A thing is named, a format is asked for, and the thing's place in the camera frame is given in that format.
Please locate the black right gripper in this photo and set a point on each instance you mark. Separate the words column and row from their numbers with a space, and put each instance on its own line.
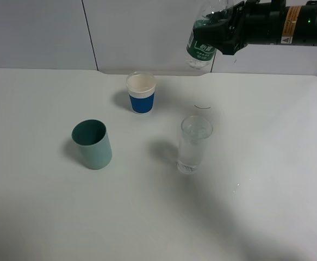
column 227, row 31

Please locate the clear bottle green label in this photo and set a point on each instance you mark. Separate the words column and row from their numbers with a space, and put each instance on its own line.
column 200, row 55

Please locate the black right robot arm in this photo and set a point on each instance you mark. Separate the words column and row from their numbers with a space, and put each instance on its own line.
column 256, row 23

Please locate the blue white paper cup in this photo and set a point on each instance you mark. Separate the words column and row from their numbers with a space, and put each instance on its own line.
column 141, row 89

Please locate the green plastic cup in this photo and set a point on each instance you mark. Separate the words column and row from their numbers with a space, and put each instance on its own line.
column 92, row 141

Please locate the clear tall glass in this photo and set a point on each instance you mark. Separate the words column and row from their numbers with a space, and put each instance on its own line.
column 194, row 135

